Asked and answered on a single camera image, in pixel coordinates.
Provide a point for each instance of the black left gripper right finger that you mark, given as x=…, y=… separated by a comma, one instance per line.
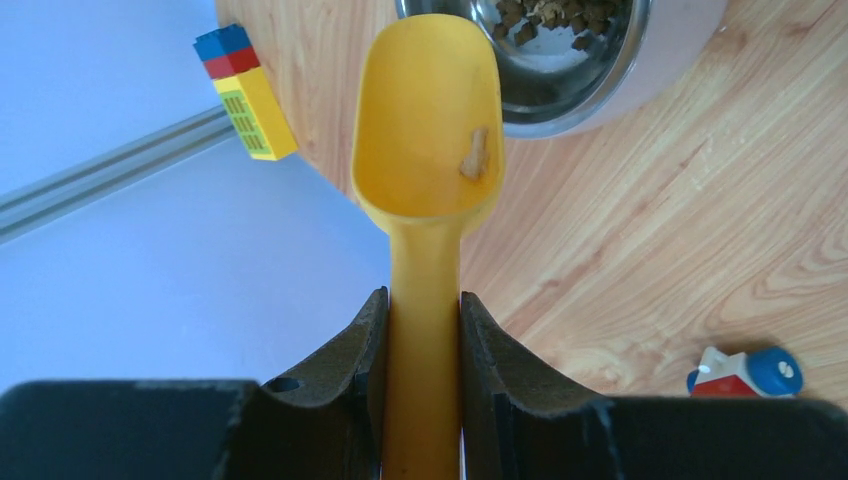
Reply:
x=523, y=419

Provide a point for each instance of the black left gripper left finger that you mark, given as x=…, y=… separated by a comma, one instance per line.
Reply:
x=321, y=419

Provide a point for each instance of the yellow food scoop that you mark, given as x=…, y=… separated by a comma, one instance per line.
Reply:
x=427, y=167

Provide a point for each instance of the yellow red toy block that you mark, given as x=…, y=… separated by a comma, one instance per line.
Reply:
x=770, y=372

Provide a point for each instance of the steel bowl far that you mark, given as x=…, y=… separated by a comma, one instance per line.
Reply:
x=560, y=62

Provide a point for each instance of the yellow red blue block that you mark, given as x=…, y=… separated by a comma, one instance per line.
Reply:
x=245, y=92

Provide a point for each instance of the pink double bowl stand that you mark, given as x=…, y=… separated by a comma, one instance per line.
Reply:
x=677, y=31

